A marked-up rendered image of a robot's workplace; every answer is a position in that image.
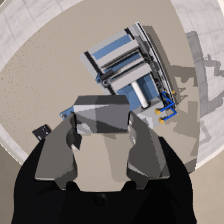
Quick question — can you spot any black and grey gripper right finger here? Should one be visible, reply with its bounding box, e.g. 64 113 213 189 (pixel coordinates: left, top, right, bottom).
126 111 197 224

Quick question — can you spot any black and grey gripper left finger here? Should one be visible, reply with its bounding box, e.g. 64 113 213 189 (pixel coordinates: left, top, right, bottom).
11 112 78 224

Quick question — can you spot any grey metal block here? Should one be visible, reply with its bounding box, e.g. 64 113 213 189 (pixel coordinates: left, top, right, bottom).
73 95 130 134

